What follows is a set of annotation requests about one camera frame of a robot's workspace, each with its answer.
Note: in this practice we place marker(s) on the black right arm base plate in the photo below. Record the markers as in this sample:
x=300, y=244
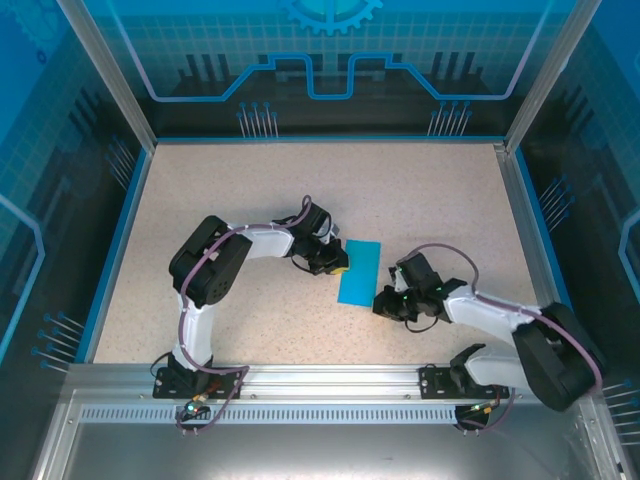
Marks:
x=432, y=382

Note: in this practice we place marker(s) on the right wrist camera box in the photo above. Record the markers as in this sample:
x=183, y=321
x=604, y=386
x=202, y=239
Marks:
x=397, y=280

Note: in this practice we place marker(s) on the blue table edge strip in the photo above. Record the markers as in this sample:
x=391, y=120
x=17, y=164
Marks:
x=550, y=255
x=117, y=255

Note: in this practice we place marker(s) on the metal tray sheet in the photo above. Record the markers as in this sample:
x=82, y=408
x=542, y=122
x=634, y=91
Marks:
x=325, y=450

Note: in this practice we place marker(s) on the blue printed back panel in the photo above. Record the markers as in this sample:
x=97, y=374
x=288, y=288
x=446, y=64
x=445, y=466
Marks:
x=400, y=30

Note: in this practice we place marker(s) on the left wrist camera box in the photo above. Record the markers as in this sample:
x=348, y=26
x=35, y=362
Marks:
x=335, y=232

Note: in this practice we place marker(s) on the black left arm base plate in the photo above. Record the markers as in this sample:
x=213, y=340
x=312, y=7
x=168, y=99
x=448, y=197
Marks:
x=167, y=387

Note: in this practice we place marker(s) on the blue printed side panel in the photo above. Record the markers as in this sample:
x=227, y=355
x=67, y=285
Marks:
x=600, y=200
x=50, y=200

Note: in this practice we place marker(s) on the aluminium frame post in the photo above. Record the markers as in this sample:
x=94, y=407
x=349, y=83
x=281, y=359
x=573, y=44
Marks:
x=110, y=75
x=550, y=75

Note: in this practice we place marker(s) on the aluminium side rail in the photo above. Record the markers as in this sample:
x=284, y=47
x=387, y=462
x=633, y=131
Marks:
x=531, y=255

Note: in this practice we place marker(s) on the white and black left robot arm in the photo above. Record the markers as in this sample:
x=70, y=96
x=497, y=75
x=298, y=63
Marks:
x=215, y=280

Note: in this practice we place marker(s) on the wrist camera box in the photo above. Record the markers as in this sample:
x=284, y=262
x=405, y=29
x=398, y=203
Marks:
x=335, y=232
x=397, y=280

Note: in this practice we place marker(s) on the aluminium mounting rail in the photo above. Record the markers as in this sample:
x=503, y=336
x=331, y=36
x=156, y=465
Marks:
x=325, y=380

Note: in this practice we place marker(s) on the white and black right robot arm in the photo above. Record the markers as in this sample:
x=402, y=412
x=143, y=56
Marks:
x=555, y=360

